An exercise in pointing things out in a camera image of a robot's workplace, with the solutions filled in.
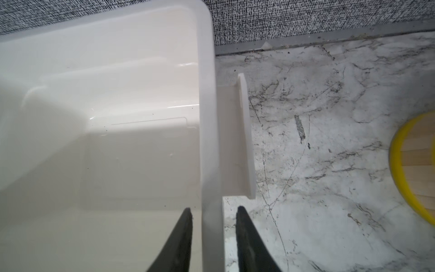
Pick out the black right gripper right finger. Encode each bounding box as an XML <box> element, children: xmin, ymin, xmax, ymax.
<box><xmin>236</xmin><ymin>206</ymin><xmax>281</xmax><ymax>272</ymax></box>

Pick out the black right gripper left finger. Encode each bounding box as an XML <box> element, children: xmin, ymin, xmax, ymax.
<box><xmin>147</xmin><ymin>207</ymin><xmax>193</xmax><ymax>272</ymax></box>

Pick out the white plastic storage bin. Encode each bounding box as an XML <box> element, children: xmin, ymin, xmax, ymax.
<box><xmin>1</xmin><ymin>1</ymin><xmax>256</xmax><ymax>272</ymax></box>

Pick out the bamboo steamer basket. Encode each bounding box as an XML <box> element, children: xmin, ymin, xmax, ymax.
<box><xmin>389</xmin><ymin>111</ymin><xmax>435</xmax><ymax>225</ymax></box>

